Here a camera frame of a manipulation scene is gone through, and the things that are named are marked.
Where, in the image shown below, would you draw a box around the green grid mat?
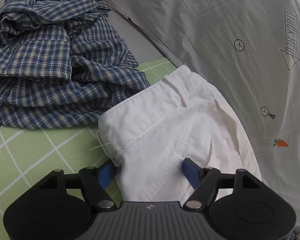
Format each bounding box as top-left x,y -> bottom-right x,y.
0,57 -> 178,215

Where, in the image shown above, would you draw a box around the white trousers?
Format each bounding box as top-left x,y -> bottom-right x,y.
97,66 -> 261,203

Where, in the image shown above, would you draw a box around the grey carrot print sheet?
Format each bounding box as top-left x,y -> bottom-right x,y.
109,0 -> 300,233

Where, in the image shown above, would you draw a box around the blue plaid shirt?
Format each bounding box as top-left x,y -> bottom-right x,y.
0,0 -> 149,129

